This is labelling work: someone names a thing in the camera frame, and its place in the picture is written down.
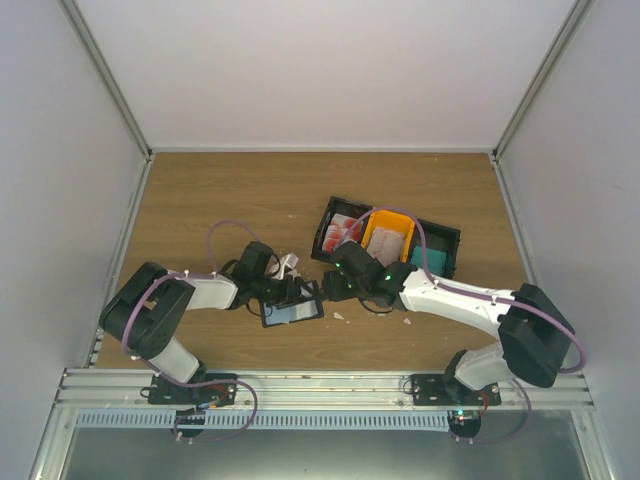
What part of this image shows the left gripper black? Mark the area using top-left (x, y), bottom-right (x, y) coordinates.
top-left (252, 274), bottom-right (317, 310)

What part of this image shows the black card holder wallet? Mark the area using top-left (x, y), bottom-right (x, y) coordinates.
top-left (260, 299), bottom-right (324, 328)

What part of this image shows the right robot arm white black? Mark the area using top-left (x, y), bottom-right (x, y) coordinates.
top-left (322, 241), bottom-right (575, 405)

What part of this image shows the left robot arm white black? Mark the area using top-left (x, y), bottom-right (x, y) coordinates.
top-left (99, 241), bottom-right (324, 404)

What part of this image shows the stack of red white cards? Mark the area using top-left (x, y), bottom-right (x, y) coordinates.
top-left (321, 214), bottom-right (363, 253)

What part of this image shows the black bin with cards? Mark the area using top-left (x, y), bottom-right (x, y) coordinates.
top-left (311, 196), bottom-right (371, 263)

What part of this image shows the yellow bin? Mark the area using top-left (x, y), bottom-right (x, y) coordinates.
top-left (361, 208), bottom-right (415, 266)

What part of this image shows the teal object in bin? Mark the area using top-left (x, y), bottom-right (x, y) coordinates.
top-left (410, 245), bottom-right (447, 277)

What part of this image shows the black bin with teal item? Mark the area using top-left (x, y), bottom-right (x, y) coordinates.
top-left (419, 220), bottom-right (461, 279)

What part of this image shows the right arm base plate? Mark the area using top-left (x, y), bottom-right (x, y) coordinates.
top-left (403, 373), bottom-right (502, 407)

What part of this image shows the slotted cable duct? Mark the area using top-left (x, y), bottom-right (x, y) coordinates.
top-left (76, 409), bottom-right (449, 432)

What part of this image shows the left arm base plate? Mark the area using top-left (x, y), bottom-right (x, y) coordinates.
top-left (140, 373), bottom-right (237, 407)

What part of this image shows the aluminium rail front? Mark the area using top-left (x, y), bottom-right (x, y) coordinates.
top-left (54, 369), bottom-right (594, 411)

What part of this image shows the left frame post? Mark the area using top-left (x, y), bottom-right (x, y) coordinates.
top-left (55, 0), bottom-right (154, 161)

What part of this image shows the frame post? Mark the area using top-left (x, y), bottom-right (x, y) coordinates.
top-left (490, 0), bottom-right (597, 161)
top-left (55, 0), bottom-right (154, 161)

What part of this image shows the right frame post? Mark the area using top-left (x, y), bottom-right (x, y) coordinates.
top-left (490, 0), bottom-right (597, 161)

